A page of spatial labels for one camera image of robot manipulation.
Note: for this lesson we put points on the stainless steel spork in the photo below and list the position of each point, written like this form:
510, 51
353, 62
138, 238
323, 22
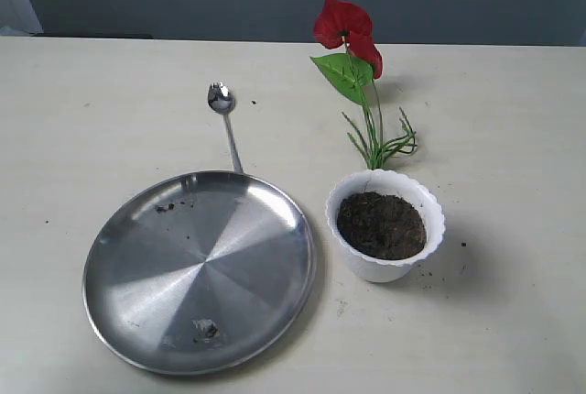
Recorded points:
221, 101

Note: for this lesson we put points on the red artificial anthurium flower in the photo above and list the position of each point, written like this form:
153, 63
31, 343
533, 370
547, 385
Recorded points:
352, 67

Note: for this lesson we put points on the dark brown potting soil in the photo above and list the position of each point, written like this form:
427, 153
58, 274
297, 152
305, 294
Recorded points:
381, 226

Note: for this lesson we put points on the white plastic flower pot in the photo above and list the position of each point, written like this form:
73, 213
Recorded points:
386, 182

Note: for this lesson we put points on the round stainless steel plate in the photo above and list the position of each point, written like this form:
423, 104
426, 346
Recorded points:
199, 273

